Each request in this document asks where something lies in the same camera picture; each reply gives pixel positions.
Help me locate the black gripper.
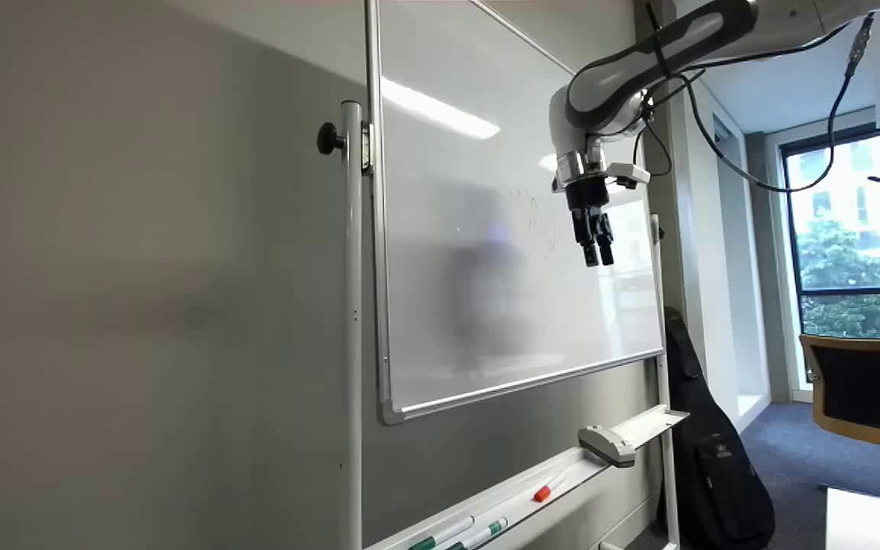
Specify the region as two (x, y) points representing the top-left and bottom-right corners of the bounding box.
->
(554, 143), (621, 273)

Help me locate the grey whiteboard eraser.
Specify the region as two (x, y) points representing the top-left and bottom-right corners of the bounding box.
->
(575, 423), (639, 471)

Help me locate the large whiteboard panel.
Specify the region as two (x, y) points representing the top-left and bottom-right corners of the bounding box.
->
(360, 0), (666, 429)

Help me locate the white marker tray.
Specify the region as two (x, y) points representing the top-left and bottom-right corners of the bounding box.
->
(364, 405), (694, 550)

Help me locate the black soft bag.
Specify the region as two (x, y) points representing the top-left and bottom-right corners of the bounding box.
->
(659, 304), (780, 550)

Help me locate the black framed window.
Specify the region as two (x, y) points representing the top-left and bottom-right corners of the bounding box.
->
(776, 120), (880, 349)

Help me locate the red capped marker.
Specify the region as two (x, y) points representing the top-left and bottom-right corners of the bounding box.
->
(530, 471), (570, 507)

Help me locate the black stand knob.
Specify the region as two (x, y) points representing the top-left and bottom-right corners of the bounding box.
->
(316, 120), (348, 159)

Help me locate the green capped marker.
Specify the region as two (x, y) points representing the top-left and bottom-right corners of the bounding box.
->
(446, 516), (510, 550)
(404, 513), (479, 550)

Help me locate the wooden chair with black back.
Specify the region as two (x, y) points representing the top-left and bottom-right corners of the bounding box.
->
(798, 332), (880, 506)

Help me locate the white table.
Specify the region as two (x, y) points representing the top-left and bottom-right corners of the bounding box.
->
(823, 487), (880, 550)

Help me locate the black cable with metal connector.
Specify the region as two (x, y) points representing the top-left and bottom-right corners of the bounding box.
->
(639, 0), (880, 200)

